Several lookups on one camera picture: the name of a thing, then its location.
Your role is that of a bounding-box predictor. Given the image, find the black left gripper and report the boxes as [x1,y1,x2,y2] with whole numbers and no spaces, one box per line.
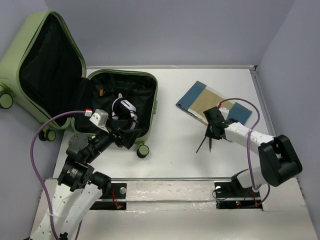
[86,117,143,162]

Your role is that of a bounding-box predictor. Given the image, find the dark red chopstick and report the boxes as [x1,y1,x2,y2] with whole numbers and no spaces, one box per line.
[209,138,212,152]

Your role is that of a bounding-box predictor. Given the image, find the black chopstick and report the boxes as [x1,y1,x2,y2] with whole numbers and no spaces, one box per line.
[196,136,207,153]

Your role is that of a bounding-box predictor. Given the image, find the black white headphones with cable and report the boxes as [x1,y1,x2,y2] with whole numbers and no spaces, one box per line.
[111,93,138,130]

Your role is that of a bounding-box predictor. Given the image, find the blue tan cloth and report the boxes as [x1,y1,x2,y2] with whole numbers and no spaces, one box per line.
[176,81,252,125]

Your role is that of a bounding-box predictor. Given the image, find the green hard-shell suitcase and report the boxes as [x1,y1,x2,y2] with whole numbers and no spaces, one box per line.
[0,10,158,158]

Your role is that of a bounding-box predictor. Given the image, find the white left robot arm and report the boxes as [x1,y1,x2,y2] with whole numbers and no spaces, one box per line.
[30,117,141,240]

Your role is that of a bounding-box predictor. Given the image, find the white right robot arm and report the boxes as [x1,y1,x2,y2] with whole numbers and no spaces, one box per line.
[203,106,303,196]

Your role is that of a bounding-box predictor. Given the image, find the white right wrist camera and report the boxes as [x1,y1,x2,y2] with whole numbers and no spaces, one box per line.
[217,103,229,120]

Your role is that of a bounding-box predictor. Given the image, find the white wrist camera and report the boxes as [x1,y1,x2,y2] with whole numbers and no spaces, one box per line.
[217,103,229,120]
[89,109,109,127]

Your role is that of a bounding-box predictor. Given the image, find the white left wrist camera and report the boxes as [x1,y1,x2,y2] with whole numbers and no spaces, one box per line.
[89,109,109,127]

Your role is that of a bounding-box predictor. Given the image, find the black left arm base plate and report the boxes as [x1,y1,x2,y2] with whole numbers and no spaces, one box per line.
[90,181,127,211]

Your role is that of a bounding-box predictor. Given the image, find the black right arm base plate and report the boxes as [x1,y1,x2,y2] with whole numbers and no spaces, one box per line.
[212,181,263,210]

